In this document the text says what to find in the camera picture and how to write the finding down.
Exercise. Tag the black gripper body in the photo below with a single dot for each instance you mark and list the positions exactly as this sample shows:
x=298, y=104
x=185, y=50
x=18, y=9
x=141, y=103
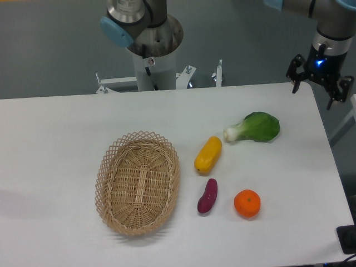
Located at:
x=324, y=68

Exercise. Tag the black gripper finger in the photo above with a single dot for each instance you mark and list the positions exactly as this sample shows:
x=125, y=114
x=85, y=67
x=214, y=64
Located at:
x=295, y=71
x=339, y=89

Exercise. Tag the yellow mango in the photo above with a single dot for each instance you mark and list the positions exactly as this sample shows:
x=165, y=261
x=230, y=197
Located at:
x=208, y=156

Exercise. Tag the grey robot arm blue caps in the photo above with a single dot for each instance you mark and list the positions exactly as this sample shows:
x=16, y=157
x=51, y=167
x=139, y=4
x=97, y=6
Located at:
x=126, y=20

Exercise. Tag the green bok choy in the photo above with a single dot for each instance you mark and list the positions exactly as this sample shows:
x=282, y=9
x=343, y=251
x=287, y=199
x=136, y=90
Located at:
x=257, y=126

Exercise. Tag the orange mandarin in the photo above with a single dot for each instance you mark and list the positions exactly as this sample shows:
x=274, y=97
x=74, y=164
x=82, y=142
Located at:
x=247, y=203

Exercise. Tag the black device at table edge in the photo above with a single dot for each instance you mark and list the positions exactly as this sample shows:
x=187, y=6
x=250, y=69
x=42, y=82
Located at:
x=346, y=236

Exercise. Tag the purple sweet potato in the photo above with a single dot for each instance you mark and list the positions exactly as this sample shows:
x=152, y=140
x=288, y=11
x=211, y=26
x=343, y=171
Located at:
x=209, y=197

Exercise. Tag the woven wicker basket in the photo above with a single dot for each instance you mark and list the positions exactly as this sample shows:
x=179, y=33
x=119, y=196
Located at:
x=137, y=183

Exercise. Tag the white frame piece right edge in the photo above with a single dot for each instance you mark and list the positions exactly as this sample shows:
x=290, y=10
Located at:
x=344, y=126

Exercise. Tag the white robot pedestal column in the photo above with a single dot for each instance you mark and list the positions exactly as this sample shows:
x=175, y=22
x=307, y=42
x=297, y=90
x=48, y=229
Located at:
x=154, y=54

